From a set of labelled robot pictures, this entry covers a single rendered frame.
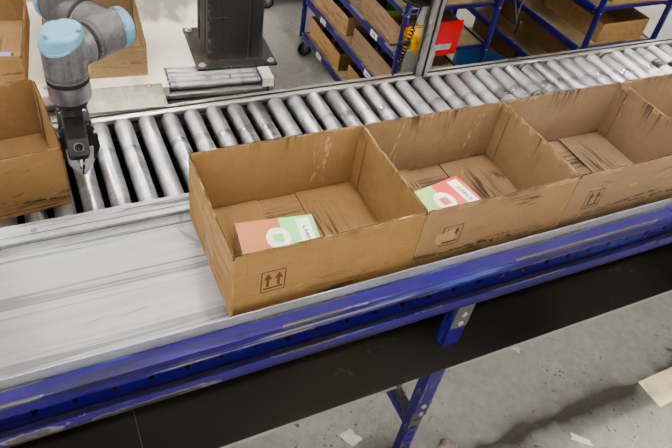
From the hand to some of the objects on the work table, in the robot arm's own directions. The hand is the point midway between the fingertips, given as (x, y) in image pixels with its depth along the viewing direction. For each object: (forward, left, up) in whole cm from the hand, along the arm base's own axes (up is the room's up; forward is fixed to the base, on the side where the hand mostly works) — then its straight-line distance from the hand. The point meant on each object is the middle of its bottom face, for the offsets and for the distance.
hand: (83, 171), depth 156 cm
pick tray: (-68, -19, -10) cm, 71 cm away
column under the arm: (-56, +55, -9) cm, 79 cm away
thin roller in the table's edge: (-43, +46, -10) cm, 64 cm away
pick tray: (-66, +14, -10) cm, 68 cm away
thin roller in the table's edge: (-38, +45, -10) cm, 60 cm away
